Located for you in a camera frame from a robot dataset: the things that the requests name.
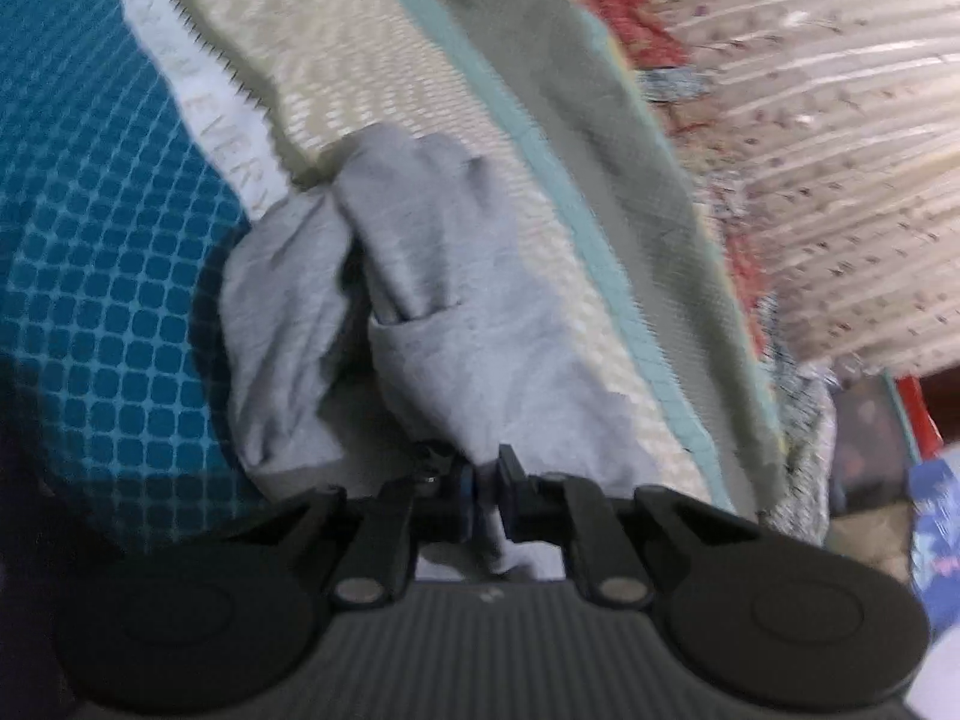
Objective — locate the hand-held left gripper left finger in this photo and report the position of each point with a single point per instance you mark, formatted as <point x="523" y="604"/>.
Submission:
<point x="465" y="499"/>

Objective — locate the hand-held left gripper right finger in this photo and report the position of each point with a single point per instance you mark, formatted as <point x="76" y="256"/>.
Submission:
<point x="504" y="491"/>

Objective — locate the grey pants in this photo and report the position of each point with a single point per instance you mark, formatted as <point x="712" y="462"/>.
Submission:
<point x="450" y="330"/>

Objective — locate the black white patterned cloth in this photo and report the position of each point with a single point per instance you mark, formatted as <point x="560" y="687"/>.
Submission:
<point x="806" y="457"/>

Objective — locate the patterned teal beige bed sheet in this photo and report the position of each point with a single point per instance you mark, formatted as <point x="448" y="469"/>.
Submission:
<point x="135" y="255"/>

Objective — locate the blue floral cloth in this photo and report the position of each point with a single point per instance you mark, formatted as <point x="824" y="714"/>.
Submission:
<point x="936" y="525"/>

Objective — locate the red floral patchwork quilt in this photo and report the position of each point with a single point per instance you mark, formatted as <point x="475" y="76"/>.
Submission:
<point x="652" y="52"/>

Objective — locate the beige leaf print curtain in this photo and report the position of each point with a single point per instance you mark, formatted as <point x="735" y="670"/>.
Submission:
<point x="825" y="142"/>

